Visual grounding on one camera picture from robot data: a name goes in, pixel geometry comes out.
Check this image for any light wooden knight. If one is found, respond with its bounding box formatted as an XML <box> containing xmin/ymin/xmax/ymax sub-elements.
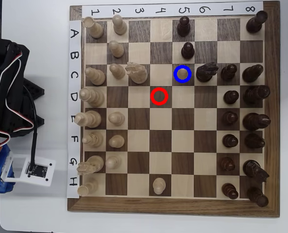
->
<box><xmin>125</xmin><ymin>61</ymin><xmax>149</xmax><ymax>85</ymax></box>
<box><xmin>76</xmin><ymin>155</ymin><xmax>105</xmax><ymax>176</ymax></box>

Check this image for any light wooden queen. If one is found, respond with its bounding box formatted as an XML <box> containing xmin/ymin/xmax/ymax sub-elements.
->
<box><xmin>79</xmin><ymin>87</ymin><xmax>106</xmax><ymax>108</ymax></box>

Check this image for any white paper number strip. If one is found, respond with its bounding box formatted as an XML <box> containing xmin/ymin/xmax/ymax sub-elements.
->
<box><xmin>81</xmin><ymin>1</ymin><xmax>264</xmax><ymax>18</ymax></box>

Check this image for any dark wooden rook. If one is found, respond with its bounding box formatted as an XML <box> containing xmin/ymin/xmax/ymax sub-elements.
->
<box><xmin>246</xmin><ymin>187</ymin><xmax>270</xmax><ymax>208</ymax></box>
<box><xmin>246</xmin><ymin>10</ymin><xmax>269</xmax><ymax>34</ymax></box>

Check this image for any light wooden king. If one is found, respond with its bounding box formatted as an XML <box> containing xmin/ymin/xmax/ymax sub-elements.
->
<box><xmin>74</xmin><ymin>110</ymin><xmax>102</xmax><ymax>129</ymax></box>

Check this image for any light wooden bishop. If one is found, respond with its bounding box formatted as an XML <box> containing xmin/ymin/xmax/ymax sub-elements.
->
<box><xmin>84</xmin><ymin>67</ymin><xmax>106</xmax><ymax>86</ymax></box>
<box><xmin>81</xmin><ymin>132</ymin><xmax>104</xmax><ymax>149</ymax></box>

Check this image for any black camera cable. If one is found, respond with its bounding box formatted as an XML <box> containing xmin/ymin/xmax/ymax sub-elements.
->
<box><xmin>25</xmin><ymin>88</ymin><xmax>39</xmax><ymax>172</ymax></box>

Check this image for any light wooden rook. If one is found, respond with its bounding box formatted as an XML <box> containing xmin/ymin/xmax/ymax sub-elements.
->
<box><xmin>82</xmin><ymin>16</ymin><xmax>104</xmax><ymax>39</ymax></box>
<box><xmin>77</xmin><ymin>178</ymin><xmax>99</xmax><ymax>197</ymax></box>

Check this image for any dark wooden pawn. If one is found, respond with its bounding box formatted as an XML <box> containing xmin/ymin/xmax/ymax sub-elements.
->
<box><xmin>222</xmin><ymin>134</ymin><xmax>239</xmax><ymax>149</ymax></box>
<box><xmin>181</xmin><ymin>42</ymin><xmax>195</xmax><ymax>60</ymax></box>
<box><xmin>222</xmin><ymin>183</ymin><xmax>240</xmax><ymax>200</ymax></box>
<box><xmin>222</xmin><ymin>111</ymin><xmax>239</xmax><ymax>126</ymax></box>
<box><xmin>220</xmin><ymin>64</ymin><xmax>238</xmax><ymax>82</ymax></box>
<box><xmin>219</xmin><ymin>157</ymin><xmax>236</xmax><ymax>172</ymax></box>
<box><xmin>177</xmin><ymin>16</ymin><xmax>192</xmax><ymax>37</ymax></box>
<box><xmin>223</xmin><ymin>90</ymin><xmax>240</xmax><ymax>105</ymax></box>

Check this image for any dark wooden knight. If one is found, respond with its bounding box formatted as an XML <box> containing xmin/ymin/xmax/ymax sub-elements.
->
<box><xmin>242</xmin><ymin>160</ymin><xmax>271</xmax><ymax>183</ymax></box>
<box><xmin>196</xmin><ymin>62</ymin><xmax>219</xmax><ymax>83</ymax></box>

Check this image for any dark wooden bishop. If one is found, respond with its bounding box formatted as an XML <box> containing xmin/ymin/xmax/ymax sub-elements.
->
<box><xmin>242</xmin><ymin>64</ymin><xmax>264</xmax><ymax>83</ymax></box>
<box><xmin>244</xmin><ymin>133</ymin><xmax>266</xmax><ymax>150</ymax></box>

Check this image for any wooden chessboard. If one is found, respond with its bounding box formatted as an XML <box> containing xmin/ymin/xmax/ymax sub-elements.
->
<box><xmin>67</xmin><ymin>0</ymin><xmax>281</xmax><ymax>218</ymax></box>

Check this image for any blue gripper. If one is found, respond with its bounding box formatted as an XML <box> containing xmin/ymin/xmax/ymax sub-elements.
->
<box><xmin>0</xmin><ymin>145</ymin><xmax>16</xmax><ymax>194</ymax></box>

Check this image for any dark wooden king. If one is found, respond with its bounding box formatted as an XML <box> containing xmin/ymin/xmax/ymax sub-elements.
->
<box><xmin>242</xmin><ymin>113</ymin><xmax>272</xmax><ymax>132</ymax></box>

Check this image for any dark wooden queen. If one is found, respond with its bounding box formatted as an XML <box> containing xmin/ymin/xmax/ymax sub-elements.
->
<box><xmin>243</xmin><ymin>85</ymin><xmax>271</xmax><ymax>105</ymax></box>

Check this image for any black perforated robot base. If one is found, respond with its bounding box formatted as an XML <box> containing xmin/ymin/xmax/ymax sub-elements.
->
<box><xmin>22</xmin><ymin>77</ymin><xmax>46</xmax><ymax>133</ymax></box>

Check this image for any white paper letter strip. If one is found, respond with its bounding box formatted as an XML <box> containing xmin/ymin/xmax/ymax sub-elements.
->
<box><xmin>66</xmin><ymin>19</ymin><xmax>83</xmax><ymax>199</ymax></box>

